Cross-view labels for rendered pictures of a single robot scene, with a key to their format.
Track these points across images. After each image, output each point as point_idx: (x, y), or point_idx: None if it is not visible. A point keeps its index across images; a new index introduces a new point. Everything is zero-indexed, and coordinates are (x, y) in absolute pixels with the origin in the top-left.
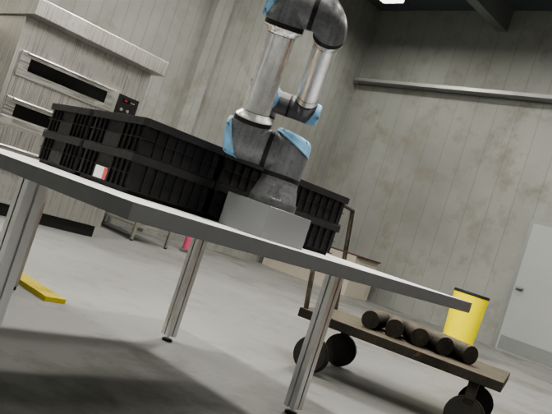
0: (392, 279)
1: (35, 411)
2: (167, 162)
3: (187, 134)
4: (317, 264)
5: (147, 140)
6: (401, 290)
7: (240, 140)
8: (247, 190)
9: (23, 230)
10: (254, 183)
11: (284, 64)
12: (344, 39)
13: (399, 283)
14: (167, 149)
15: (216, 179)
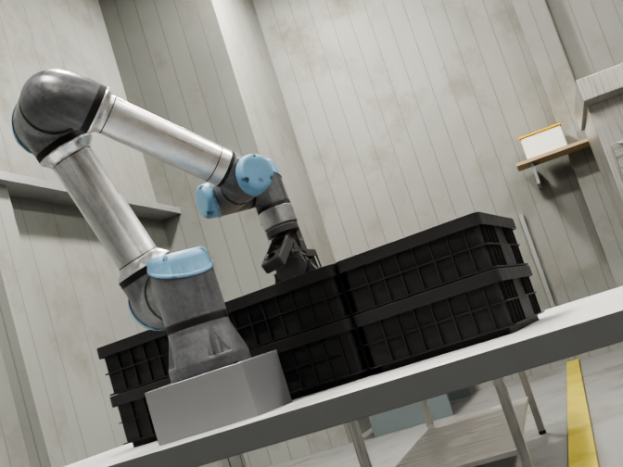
0: (395, 380)
1: None
2: (148, 380)
3: (145, 332)
4: (163, 462)
5: (108, 373)
6: (448, 383)
7: (137, 312)
8: (275, 336)
9: None
10: (279, 321)
11: (88, 189)
12: (87, 99)
13: (428, 373)
14: (140, 365)
15: None
